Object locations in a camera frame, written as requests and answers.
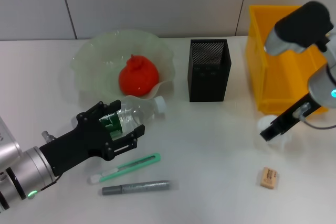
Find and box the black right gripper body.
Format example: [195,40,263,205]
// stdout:
[272,94,323,135]

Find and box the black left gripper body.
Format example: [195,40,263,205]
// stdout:
[38,102,116,177]

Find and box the white paper ball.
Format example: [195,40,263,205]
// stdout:
[257,115,292,151]

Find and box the mint green utility knife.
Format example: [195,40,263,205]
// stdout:
[88,152,161,185]

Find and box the clear green-label water bottle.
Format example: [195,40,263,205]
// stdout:
[98,95,166,141]

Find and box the beige eraser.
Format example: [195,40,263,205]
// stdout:
[259,166,279,190]

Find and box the silver grey marker pen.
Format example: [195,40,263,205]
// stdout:
[101,179,180,196]

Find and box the green glass fruit plate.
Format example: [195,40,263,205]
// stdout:
[70,29,176,104]

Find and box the black mesh pen holder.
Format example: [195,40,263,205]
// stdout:
[187,38,232,103]

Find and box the yellow plastic bin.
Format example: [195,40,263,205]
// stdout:
[245,5,336,116]

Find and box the right arm connector cable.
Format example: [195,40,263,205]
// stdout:
[293,102,336,131]

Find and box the arm connector cable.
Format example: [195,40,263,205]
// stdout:
[293,102,336,131]
[41,130,56,144]

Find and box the left arm connector cable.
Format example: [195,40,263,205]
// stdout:
[41,130,56,144]

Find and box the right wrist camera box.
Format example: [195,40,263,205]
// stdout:
[264,1,334,57]

